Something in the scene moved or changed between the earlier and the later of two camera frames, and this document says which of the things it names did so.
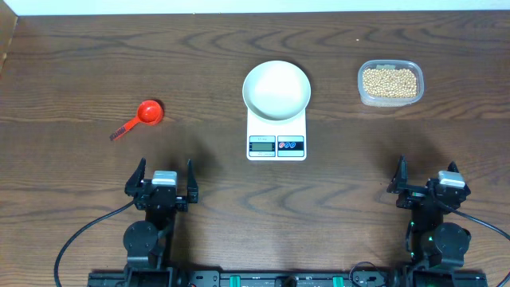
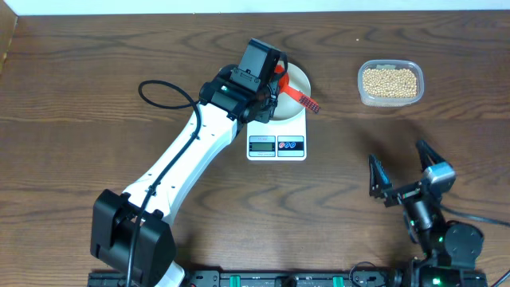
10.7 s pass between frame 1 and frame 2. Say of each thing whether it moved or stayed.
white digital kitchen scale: stayed
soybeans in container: stayed
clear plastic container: stayed
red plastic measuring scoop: moved
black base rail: stayed
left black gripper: moved
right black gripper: moved
